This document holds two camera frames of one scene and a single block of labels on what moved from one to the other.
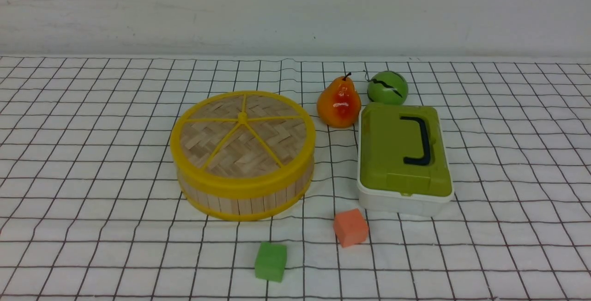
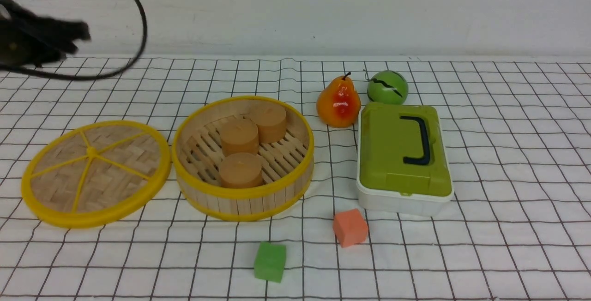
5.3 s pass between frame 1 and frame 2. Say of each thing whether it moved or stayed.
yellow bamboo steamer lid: moved
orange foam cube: stayed
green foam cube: stayed
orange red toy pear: stayed
